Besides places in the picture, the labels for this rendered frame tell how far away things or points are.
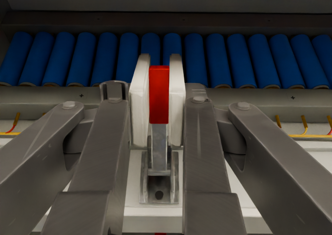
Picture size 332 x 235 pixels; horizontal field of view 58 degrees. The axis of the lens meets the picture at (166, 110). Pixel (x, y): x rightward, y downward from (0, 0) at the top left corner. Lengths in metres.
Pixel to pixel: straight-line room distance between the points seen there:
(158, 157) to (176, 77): 0.07
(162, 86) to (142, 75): 0.02
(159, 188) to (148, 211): 0.02
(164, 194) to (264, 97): 0.11
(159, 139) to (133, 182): 0.05
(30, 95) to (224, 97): 0.15
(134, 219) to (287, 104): 0.14
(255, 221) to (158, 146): 0.09
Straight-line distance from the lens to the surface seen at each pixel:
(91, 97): 0.24
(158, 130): 0.19
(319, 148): 0.26
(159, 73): 0.17
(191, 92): 0.16
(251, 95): 0.24
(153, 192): 0.22
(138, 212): 0.22
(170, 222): 0.23
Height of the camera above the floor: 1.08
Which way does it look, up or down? 39 degrees down
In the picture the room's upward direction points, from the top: 1 degrees clockwise
